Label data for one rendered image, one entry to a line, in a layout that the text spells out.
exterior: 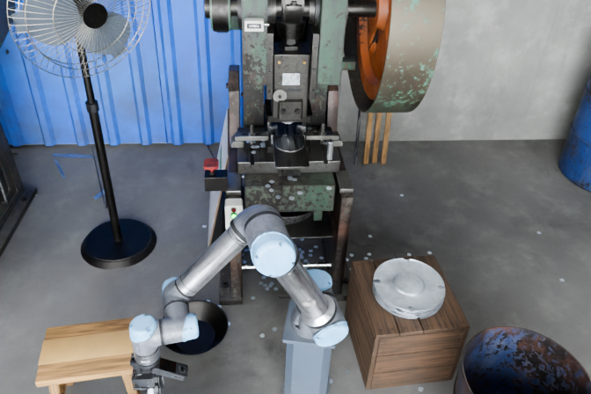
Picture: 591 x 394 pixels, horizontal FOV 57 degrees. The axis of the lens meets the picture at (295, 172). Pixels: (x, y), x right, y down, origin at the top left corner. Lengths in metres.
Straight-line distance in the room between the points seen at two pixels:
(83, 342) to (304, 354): 0.82
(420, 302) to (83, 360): 1.27
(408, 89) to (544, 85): 2.24
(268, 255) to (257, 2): 0.99
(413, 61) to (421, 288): 0.92
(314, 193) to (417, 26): 0.86
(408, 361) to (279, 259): 1.03
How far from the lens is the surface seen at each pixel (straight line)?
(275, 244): 1.46
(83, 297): 2.86
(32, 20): 2.29
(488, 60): 3.90
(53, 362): 2.22
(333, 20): 2.13
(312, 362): 2.10
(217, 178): 2.28
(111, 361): 2.16
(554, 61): 4.11
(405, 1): 1.89
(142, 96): 3.66
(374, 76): 2.38
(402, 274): 2.34
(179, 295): 1.74
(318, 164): 2.39
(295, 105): 2.27
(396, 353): 2.30
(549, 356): 2.24
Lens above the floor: 2.02
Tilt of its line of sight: 35 degrees down
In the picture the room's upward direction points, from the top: 3 degrees clockwise
